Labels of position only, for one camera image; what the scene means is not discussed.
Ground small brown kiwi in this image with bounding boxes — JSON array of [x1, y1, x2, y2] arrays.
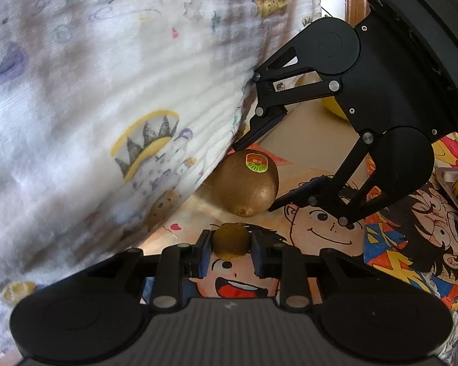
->
[[212, 223, 251, 261]]

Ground white cartoon print cloth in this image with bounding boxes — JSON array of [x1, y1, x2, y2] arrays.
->
[[0, 0, 321, 361]]

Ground large kiwi with sticker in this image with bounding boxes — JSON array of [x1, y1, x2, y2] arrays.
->
[[212, 149, 279, 217]]

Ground colourful cartoon table mat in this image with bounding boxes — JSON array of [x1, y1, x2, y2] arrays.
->
[[144, 109, 458, 365]]

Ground yellow plastic bowl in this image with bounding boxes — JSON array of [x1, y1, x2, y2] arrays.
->
[[293, 72, 350, 123]]

